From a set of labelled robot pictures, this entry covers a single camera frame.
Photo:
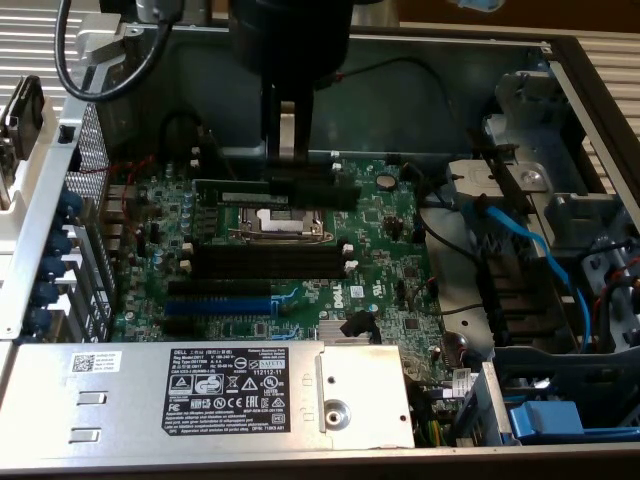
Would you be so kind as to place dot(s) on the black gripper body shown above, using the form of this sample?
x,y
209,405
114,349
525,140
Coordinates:
x,y
290,40

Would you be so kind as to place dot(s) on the green RAM stick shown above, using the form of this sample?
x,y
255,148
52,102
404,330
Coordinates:
x,y
330,196

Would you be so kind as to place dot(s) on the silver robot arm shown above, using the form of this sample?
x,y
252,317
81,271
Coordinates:
x,y
375,12

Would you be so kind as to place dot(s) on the thin CPU locking lever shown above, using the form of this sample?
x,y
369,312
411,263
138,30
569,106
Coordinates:
x,y
222,157

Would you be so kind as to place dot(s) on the metal CPU socket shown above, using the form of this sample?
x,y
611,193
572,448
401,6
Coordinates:
x,y
280,222

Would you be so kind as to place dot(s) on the round coin battery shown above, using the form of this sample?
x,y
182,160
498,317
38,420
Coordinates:
x,y
385,180

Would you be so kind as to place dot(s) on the grey metal PC case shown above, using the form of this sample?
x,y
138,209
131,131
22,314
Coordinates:
x,y
425,110

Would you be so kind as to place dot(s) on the green Dell motherboard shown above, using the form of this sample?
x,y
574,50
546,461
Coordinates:
x,y
375,235

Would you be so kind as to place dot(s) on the long black expansion slot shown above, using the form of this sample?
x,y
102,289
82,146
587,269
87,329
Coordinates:
x,y
220,290

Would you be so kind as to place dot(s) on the blue expansion slot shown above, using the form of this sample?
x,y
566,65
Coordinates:
x,y
215,306

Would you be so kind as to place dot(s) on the black plug on motherboard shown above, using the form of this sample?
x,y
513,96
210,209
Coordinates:
x,y
356,322

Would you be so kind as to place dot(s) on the silver chipset heatsink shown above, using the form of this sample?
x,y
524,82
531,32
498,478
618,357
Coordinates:
x,y
332,332

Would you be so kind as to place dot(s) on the blue slot retainer clip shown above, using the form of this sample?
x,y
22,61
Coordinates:
x,y
61,242
39,319
70,204
53,267
47,293

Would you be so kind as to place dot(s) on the short black expansion slot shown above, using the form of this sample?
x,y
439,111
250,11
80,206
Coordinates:
x,y
177,327

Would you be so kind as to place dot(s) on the dark hard disk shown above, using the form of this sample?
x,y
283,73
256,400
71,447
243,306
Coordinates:
x,y
27,112

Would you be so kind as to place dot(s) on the metal disk bay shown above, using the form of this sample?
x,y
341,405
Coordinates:
x,y
550,150

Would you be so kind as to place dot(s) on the white parts rack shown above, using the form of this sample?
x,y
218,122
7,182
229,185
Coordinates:
x,y
30,185

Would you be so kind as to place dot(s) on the silver power supply with label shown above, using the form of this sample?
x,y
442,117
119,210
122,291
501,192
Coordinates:
x,y
125,400

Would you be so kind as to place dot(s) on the blue plastic latch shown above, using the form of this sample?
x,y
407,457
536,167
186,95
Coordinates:
x,y
545,420

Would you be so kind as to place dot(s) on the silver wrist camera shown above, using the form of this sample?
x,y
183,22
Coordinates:
x,y
150,10

